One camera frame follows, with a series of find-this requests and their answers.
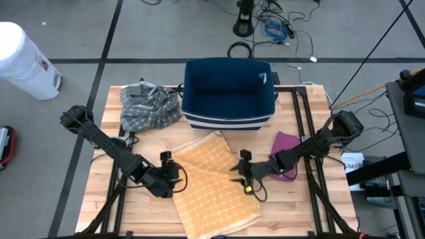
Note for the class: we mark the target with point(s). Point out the white plug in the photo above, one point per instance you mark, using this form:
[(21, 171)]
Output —
[(313, 59)]

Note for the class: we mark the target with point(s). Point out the black floor mat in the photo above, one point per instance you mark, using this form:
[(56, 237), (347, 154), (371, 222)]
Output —
[(276, 78)]

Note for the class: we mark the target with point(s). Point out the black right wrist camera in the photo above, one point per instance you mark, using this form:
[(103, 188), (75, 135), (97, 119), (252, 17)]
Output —
[(245, 155)]

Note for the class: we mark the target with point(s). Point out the white paper sheet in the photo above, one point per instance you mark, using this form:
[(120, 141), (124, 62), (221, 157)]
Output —
[(352, 166)]

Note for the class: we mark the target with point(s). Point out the small yellow tag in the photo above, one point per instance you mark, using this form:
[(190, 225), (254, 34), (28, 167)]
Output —
[(248, 189)]

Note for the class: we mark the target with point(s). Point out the black stand base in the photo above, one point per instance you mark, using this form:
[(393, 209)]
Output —
[(243, 28)]

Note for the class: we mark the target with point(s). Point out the grey checked towel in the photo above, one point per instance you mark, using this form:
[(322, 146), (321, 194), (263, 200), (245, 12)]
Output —
[(146, 106)]

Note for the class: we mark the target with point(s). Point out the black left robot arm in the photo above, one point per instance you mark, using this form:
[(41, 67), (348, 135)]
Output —
[(109, 146)]

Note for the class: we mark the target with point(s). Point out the grey side table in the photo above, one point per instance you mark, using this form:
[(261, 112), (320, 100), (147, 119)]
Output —
[(401, 132)]

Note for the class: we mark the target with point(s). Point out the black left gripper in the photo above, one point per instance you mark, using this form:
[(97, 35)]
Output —
[(171, 172)]

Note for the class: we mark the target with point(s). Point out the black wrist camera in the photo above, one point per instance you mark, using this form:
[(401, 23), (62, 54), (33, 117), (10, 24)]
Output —
[(245, 155), (165, 156)]

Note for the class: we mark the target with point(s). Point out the red black device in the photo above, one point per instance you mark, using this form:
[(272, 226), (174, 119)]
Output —
[(4, 142)]

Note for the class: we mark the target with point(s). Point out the navy white striped basket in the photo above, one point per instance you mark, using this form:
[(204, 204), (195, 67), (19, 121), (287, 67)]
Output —
[(229, 96)]

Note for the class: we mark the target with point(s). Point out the black equipment box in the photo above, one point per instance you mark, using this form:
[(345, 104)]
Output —
[(415, 106)]

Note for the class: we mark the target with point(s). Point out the orange checked towel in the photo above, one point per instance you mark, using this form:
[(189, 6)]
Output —
[(212, 199)]

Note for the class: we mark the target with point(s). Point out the black power strip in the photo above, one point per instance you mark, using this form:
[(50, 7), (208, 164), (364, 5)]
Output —
[(288, 30)]

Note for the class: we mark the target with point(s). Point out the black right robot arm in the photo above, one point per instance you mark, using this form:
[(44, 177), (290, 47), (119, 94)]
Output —
[(299, 152)]

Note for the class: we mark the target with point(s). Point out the black aluminium table frame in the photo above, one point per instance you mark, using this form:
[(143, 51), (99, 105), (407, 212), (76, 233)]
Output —
[(300, 90)]

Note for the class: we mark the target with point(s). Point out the thin black pole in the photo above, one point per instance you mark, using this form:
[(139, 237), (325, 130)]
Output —
[(372, 53)]

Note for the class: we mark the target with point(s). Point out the white trash bin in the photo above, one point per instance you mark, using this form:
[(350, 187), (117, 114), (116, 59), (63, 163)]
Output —
[(23, 63)]

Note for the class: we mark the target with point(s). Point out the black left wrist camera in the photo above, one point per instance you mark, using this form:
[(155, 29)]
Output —
[(165, 156)]

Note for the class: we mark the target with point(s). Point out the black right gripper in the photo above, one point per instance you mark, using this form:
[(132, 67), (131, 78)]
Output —
[(252, 171)]

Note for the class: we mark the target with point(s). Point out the purple towel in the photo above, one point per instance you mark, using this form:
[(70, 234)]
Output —
[(284, 141)]

